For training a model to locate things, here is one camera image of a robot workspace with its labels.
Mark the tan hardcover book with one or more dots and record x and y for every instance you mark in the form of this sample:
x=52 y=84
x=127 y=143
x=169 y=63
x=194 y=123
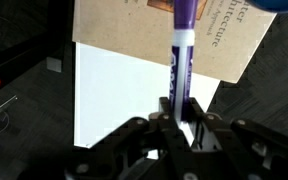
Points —
x=124 y=26

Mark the purple Expo marker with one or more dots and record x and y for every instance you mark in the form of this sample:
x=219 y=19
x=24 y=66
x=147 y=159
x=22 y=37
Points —
x=183 y=60

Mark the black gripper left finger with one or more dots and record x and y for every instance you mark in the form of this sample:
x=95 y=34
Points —
x=164 y=106

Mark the grey square pad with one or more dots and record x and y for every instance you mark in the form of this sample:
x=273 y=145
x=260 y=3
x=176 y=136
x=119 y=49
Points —
x=54 y=64

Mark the white cubby shelf unit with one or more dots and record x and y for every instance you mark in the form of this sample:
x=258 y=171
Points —
x=117 y=100

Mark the blue plastic cup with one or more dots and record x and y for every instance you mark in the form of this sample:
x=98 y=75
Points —
x=277 y=5

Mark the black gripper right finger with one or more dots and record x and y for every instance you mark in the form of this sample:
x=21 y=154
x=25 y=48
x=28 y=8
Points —
x=194 y=105

